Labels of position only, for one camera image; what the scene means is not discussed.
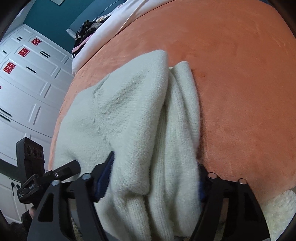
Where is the cream knitted cardigan sweater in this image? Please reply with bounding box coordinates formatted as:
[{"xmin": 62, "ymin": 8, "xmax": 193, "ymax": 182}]
[{"xmin": 53, "ymin": 50, "xmax": 201, "ymax": 240}]

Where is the person left hand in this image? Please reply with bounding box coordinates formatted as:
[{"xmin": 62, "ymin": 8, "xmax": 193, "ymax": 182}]
[{"xmin": 10, "ymin": 206, "xmax": 36, "ymax": 241}]

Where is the white fluffy rug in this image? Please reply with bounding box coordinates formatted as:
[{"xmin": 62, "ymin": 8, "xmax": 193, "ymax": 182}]
[{"xmin": 260, "ymin": 190, "xmax": 295, "ymax": 240}]

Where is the white panelled wardrobe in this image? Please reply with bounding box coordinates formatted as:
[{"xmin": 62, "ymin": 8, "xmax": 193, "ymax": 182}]
[{"xmin": 1, "ymin": 25, "xmax": 73, "ymax": 222}]

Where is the orange velvet bed cover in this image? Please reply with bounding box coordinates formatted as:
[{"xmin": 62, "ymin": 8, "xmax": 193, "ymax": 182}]
[{"xmin": 54, "ymin": 1, "xmax": 295, "ymax": 201}]

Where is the pale pink duvet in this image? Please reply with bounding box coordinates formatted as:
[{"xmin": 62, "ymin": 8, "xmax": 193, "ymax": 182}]
[{"xmin": 72, "ymin": 0, "xmax": 170, "ymax": 75}]

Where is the teal upholstered headboard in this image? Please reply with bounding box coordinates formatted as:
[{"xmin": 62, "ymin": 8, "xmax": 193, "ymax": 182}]
[{"xmin": 24, "ymin": 0, "xmax": 128, "ymax": 54}]

